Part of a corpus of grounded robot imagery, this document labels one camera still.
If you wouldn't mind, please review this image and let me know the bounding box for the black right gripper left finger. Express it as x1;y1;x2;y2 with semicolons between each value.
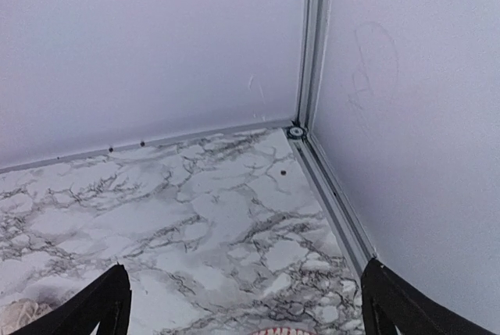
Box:
11;264;131;334

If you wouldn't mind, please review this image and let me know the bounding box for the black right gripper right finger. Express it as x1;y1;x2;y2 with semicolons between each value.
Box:
361;258;490;335

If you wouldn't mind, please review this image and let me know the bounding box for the beige and black umbrella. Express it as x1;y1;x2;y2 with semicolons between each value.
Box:
1;299;52;334

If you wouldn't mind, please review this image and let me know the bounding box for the right aluminium table edge rail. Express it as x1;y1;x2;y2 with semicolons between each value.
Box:
285;126;377;278

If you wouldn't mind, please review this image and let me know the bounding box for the right aluminium frame post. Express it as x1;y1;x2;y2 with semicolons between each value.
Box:
294;0;330;130

